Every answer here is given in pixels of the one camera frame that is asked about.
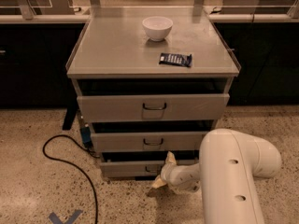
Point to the grey middle drawer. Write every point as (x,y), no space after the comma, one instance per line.
(133,142)

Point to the grey drawer cabinet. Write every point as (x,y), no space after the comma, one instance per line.
(116,57)

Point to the grey bottom drawer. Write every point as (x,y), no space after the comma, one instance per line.
(124,169)

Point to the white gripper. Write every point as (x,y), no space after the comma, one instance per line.
(168,174)

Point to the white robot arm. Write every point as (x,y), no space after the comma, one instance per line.
(229,162)

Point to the grey top drawer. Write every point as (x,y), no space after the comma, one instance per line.
(152,107)

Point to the dark blue snack packet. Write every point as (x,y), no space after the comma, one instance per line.
(176,59)

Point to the grey drawer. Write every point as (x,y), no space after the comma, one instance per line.
(152,107)
(124,169)
(133,142)

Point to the blue power adapter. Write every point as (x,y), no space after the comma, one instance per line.
(86,137)

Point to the white ceramic bowl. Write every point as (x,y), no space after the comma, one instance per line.
(157,28)

